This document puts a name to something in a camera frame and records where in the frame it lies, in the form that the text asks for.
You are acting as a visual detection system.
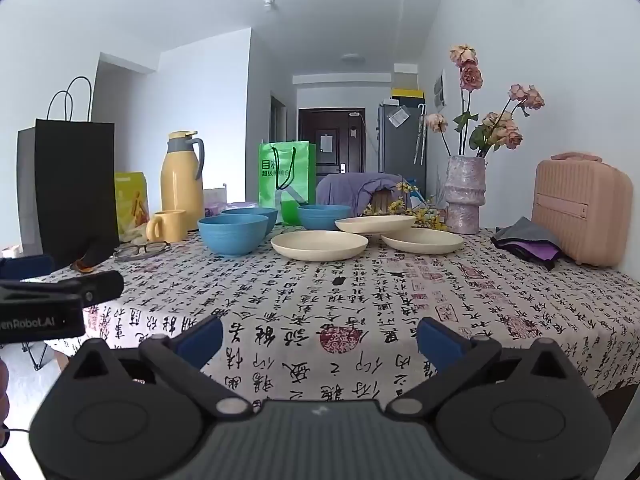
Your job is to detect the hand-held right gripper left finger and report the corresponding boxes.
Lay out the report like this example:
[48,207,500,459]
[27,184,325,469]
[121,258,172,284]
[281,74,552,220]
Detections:
[62,316,256,419]

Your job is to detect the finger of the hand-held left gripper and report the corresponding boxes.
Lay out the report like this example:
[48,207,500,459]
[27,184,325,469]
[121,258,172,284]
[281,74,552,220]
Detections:
[0,270,125,307]

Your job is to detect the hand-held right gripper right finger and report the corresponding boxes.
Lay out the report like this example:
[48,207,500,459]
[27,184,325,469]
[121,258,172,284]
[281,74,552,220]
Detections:
[385,316,581,421]

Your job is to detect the stack of cream plates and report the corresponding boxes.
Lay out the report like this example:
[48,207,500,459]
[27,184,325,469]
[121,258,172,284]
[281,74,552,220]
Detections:
[381,228,465,255]

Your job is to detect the blue bowl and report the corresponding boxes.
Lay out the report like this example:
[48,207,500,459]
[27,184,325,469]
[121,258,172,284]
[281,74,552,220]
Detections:
[198,214,271,258]
[220,207,279,236]
[297,204,353,232]

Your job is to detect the cream plate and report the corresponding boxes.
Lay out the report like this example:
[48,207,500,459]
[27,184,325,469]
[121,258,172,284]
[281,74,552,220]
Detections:
[270,230,369,262]
[334,215,417,235]

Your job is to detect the black and orange object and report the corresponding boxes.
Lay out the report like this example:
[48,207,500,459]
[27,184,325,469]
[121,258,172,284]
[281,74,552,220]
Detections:
[70,241,117,274]

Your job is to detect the metal tongs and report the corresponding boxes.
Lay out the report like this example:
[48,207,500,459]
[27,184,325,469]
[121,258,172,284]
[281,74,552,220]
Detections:
[113,241,172,263]

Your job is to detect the printed tablecloth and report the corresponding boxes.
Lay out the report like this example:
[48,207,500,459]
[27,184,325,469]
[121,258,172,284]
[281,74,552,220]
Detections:
[22,225,640,407]

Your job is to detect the black paper bag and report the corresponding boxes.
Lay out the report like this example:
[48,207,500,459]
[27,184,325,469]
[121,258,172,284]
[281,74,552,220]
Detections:
[16,76,121,271]

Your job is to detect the yellow-green printed box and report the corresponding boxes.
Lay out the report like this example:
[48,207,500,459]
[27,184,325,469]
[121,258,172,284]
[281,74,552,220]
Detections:
[114,172,151,246]

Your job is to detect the yellow mug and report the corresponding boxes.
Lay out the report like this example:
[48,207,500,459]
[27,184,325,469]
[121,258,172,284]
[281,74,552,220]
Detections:
[146,209,188,244]

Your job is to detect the yellow flower branch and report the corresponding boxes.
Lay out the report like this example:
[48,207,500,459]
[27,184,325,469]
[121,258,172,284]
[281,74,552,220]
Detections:
[362,180,449,232]

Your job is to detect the purple plastic package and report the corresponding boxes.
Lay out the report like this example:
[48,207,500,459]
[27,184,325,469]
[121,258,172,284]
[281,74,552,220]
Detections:
[204,201,261,219]

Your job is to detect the purple cloth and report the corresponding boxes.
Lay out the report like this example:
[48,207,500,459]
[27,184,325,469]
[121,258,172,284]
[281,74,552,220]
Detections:
[505,240,564,271]

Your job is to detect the grey cloth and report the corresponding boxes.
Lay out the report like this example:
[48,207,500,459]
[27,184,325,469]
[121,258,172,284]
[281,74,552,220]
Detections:
[492,217,559,249]

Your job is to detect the yellow thermos jug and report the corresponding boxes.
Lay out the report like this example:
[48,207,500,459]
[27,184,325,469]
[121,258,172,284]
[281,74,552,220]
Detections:
[160,131,206,234]

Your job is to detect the lilac textured vase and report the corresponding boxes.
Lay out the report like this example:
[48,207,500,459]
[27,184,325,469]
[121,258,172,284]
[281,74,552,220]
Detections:
[444,156,487,235]

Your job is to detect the wooden chair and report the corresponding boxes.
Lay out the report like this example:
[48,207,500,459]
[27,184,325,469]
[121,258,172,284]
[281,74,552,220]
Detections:
[370,187,401,216]

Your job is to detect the green paper bag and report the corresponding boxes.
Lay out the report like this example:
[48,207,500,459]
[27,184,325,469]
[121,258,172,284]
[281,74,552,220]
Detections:
[258,140,317,226]

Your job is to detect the grey refrigerator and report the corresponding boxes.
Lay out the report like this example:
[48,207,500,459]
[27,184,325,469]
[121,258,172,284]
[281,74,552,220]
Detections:
[377,101,427,196]

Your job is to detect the hanging folded umbrella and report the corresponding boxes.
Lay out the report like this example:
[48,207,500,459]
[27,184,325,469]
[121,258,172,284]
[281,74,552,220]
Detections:
[413,104,429,165]

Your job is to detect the dark brown door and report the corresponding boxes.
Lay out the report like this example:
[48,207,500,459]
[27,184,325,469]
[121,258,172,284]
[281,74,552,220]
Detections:
[299,107,366,177]

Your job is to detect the grey side door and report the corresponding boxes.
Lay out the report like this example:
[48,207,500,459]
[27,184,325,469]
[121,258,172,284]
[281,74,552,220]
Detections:
[270,92,288,142]

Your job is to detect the yellow-lidded box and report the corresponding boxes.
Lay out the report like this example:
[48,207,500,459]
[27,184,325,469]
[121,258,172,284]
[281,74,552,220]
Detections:
[391,88,425,109]

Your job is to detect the white cardboard box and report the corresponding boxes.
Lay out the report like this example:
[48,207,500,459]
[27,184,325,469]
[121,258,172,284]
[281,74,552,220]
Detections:
[393,63,418,90]

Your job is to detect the dried pink rose bouquet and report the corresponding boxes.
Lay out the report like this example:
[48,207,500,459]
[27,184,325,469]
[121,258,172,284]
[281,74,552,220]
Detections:
[425,44,546,158]

